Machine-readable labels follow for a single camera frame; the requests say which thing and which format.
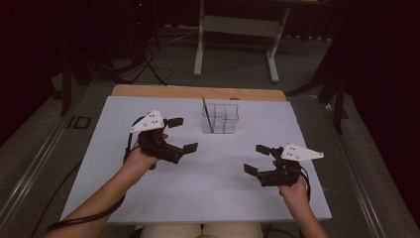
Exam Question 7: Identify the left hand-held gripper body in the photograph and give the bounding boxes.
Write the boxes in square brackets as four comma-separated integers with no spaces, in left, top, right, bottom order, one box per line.
[129,109,186,171]

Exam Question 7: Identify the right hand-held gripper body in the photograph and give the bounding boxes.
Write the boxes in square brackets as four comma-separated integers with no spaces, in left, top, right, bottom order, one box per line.
[259,143,325,188]

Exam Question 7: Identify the black pencil with tan end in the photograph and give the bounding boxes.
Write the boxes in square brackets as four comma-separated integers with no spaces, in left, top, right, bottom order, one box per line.
[201,97,214,134]

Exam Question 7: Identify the clear plastic pen holder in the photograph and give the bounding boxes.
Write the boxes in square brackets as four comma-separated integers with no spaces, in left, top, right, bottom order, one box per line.
[201,102,240,135]

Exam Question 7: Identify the person's left hand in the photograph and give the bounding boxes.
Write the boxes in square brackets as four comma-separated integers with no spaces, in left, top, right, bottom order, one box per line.
[123,132,169,173]

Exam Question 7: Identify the person's right hand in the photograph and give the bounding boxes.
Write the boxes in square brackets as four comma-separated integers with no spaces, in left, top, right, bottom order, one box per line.
[271,160,312,207]

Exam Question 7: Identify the wooden table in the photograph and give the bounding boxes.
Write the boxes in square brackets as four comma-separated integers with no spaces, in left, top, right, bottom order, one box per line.
[111,83,287,102]

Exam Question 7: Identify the white board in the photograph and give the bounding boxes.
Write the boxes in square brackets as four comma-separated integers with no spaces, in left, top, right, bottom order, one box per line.
[60,95,333,225]

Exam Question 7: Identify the person's right leg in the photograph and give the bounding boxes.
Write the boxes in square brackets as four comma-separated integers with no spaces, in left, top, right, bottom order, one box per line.
[201,222,264,238]

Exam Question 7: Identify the person's leg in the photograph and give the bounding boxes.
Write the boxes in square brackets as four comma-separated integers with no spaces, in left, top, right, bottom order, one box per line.
[140,223,203,238]
[201,222,264,238]

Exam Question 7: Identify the black tripod stand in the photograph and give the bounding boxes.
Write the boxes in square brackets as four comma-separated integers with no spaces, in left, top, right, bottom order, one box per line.
[108,0,170,87]

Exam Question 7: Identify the person's left leg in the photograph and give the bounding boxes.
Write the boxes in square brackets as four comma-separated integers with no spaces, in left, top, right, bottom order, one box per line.
[140,223,203,238]

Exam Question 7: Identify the black metal stand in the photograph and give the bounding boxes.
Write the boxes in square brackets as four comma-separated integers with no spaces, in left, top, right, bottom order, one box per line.
[285,31,352,135]

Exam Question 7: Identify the white power strip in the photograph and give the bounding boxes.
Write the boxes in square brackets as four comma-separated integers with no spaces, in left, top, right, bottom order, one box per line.
[163,23,200,34]

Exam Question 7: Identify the right hand-held gripper cable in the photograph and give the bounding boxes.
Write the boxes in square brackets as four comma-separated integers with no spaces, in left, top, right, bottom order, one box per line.
[296,166,313,203]

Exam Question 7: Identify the hand-held gripper cable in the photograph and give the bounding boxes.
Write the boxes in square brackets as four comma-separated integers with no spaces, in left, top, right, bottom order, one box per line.
[296,166,313,203]
[45,116,148,233]

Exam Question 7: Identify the metal floor rail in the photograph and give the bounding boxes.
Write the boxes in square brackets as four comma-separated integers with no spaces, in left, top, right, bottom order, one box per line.
[0,93,91,227]
[325,98,388,238]

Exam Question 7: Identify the left hand-held gripper cable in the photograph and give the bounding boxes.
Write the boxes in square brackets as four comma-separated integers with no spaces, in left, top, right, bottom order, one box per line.
[45,116,148,233]

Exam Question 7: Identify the black post stand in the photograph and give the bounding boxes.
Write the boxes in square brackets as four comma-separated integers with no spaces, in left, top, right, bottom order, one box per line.
[58,46,92,117]

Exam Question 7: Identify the white metal desk frame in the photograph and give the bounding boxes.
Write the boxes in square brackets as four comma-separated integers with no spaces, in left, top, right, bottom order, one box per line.
[192,0,291,84]

